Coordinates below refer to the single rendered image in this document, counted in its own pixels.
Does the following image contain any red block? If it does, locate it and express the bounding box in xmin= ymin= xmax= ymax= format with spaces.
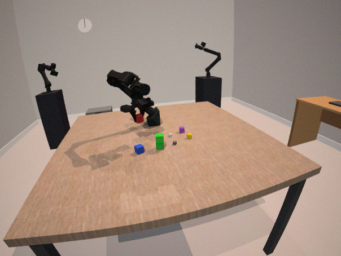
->
xmin=136 ymin=113 xmax=144 ymax=123

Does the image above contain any green block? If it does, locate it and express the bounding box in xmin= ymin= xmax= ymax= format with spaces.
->
xmin=155 ymin=133 xmax=164 ymax=144
xmin=156 ymin=143 xmax=164 ymax=150

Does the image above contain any blue block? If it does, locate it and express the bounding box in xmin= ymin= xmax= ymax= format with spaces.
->
xmin=134 ymin=144 xmax=145 ymax=155

